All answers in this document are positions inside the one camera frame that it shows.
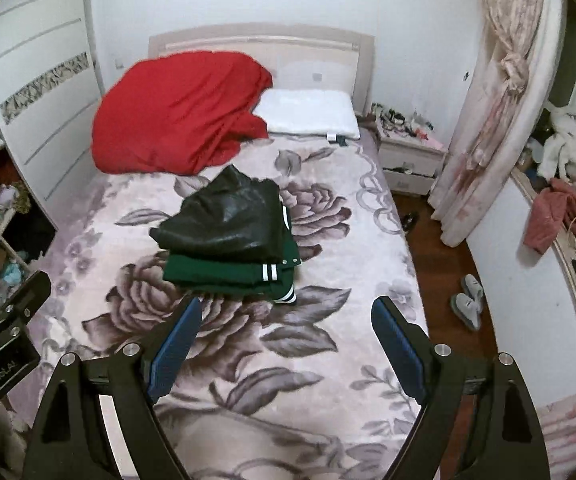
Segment pink garment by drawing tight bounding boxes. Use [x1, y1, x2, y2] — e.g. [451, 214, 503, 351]
[523, 178, 576, 256]

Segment white crumpled clothes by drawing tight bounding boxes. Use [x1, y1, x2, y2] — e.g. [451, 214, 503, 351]
[536, 109, 576, 211]

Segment small clutter on nightstand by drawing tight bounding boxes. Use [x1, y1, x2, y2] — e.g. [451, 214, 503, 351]
[369, 101, 437, 142]

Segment grey slipper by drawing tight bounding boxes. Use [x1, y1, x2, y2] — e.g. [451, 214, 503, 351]
[460, 273, 486, 311]
[450, 292, 481, 332]

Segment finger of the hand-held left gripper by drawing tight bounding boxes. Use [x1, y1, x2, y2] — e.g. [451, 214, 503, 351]
[0, 270, 52, 356]

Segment black leather jacket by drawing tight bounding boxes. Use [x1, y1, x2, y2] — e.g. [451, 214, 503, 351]
[149, 165, 295, 264]

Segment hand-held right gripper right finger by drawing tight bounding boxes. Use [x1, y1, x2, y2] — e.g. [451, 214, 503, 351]
[371, 296, 556, 480]

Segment red duvet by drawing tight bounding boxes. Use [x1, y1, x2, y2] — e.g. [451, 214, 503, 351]
[91, 51, 275, 177]

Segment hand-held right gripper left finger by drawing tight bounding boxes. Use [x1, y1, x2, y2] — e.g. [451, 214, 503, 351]
[23, 296, 203, 480]

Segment bed with floral blanket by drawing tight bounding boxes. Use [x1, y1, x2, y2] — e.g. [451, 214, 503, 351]
[25, 127, 431, 480]

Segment green striped-cuff jacket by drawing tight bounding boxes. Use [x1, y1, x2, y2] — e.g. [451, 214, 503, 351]
[162, 204, 301, 305]

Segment white wardrobe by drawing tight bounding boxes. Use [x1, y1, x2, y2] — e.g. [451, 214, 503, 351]
[0, 0, 108, 217]

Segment white pillow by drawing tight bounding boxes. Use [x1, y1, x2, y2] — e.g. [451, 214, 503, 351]
[251, 88, 362, 143]

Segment pink floral curtain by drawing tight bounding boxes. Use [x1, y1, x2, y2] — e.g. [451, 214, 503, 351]
[536, 374, 576, 480]
[429, 0, 558, 249]

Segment white nightstand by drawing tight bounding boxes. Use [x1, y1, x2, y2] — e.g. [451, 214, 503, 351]
[376, 127, 446, 197]

